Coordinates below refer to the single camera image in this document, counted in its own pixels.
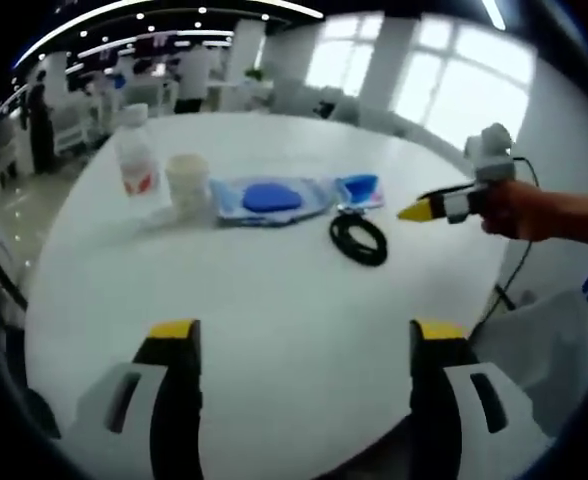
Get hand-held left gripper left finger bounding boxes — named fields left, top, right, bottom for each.
left=58, top=318, right=204, bottom=480

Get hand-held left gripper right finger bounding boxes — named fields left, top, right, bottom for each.
left=408, top=318, right=556, bottom=480

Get blue tissue pack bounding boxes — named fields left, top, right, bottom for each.
left=333, top=171, right=388, bottom=209

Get large blue wipes packet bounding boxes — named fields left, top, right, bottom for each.
left=208, top=174, right=340, bottom=230

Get person's right hand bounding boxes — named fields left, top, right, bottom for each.
left=478, top=179, right=545, bottom=244

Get large window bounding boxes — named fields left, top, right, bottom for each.
left=396, top=19, right=535, bottom=134
left=306, top=14, right=385, bottom=99

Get dark chair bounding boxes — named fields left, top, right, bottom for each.
left=0, top=289, right=63, bottom=441

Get white table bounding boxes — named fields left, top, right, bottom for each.
left=23, top=110, right=510, bottom=476

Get white office desks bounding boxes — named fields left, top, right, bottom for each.
left=53, top=94, right=125, bottom=156

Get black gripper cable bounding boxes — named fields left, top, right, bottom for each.
left=473, top=155, right=543, bottom=334

